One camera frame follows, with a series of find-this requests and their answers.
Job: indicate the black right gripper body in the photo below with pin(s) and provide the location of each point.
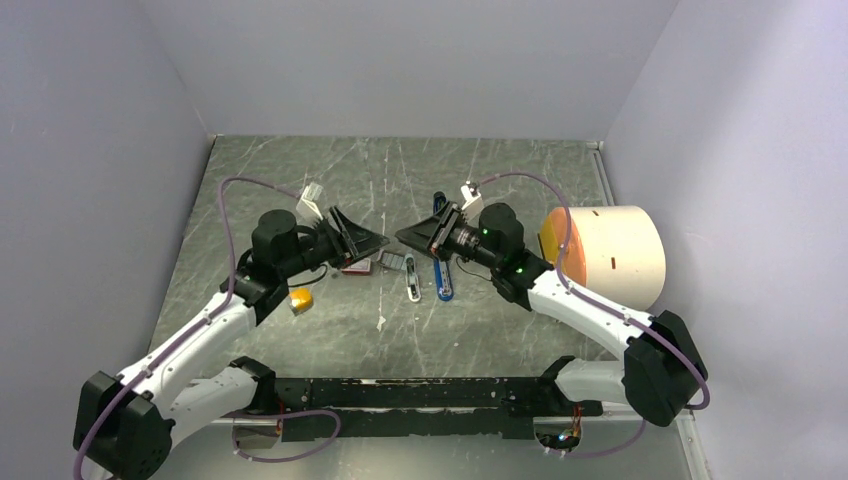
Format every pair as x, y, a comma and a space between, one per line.
463, 239

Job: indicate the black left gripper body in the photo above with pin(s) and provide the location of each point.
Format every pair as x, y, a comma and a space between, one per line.
313, 247

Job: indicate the red white staple box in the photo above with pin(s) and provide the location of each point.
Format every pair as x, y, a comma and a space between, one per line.
362, 267

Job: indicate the cardboard staple tray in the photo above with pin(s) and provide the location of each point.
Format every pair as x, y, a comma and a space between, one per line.
392, 261

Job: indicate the small white light-blue stapler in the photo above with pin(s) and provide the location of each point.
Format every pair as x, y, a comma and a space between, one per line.
412, 278

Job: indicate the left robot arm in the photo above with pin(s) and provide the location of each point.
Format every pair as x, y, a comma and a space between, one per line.
128, 423

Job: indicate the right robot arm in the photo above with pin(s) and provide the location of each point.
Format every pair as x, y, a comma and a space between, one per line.
657, 368

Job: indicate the yellow capped round object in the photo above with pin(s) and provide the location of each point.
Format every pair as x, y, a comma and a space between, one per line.
300, 301

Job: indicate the white cylinder with coloured lid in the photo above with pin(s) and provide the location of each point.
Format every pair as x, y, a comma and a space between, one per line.
615, 251

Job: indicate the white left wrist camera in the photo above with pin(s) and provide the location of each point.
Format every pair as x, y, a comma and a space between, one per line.
308, 204

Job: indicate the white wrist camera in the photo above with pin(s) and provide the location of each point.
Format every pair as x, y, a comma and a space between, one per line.
308, 204
473, 203

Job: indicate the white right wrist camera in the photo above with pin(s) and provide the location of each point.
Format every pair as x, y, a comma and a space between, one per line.
473, 203

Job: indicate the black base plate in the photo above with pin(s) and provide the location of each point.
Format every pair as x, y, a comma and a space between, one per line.
370, 408

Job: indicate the aluminium rail frame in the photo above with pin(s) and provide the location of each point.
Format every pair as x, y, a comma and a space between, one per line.
128, 423

